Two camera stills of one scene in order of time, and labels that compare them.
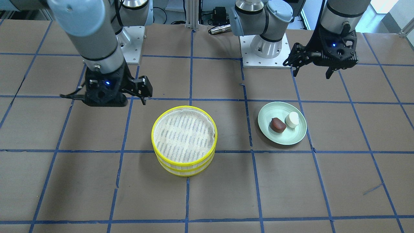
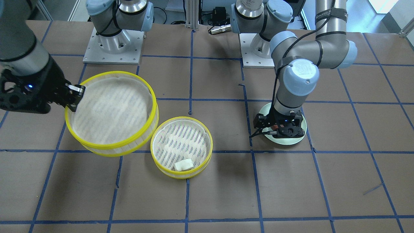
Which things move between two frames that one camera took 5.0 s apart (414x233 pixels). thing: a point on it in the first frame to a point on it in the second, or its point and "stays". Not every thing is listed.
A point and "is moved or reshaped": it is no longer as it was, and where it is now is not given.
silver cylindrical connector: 227,28 stays
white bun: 292,120 is moved or reshaped
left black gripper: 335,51 to 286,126
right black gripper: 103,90 to 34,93
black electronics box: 219,16 stays
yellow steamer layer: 184,135 to 117,114
